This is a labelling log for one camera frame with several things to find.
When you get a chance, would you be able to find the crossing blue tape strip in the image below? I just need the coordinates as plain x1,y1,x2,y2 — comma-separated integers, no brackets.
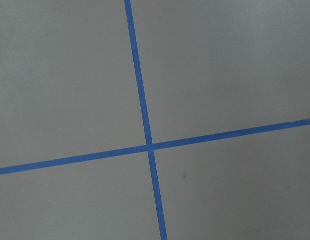
0,118,310,175

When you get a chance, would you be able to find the long blue tape strip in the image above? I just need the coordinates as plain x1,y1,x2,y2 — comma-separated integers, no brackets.
124,0,168,240

